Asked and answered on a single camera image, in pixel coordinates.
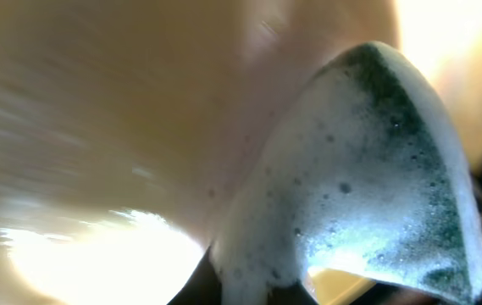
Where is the yellow plate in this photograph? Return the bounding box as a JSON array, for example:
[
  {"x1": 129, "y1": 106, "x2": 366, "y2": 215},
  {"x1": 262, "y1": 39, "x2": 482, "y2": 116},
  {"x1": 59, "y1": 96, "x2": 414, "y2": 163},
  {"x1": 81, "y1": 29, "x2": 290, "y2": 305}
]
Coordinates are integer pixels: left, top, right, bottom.
[{"x1": 0, "y1": 1, "x2": 465, "y2": 304}]

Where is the green yellow sponge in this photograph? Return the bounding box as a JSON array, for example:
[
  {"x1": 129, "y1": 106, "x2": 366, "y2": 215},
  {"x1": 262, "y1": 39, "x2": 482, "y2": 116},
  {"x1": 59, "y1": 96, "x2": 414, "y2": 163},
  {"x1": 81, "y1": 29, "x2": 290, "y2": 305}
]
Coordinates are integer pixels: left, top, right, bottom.
[{"x1": 211, "y1": 42, "x2": 482, "y2": 304}]

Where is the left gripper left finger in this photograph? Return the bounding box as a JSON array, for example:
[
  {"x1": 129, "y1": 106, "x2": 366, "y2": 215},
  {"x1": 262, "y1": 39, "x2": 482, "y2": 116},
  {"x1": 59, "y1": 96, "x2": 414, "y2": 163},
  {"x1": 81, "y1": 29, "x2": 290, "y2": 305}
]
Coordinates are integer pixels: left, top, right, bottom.
[{"x1": 168, "y1": 249, "x2": 222, "y2": 305}]

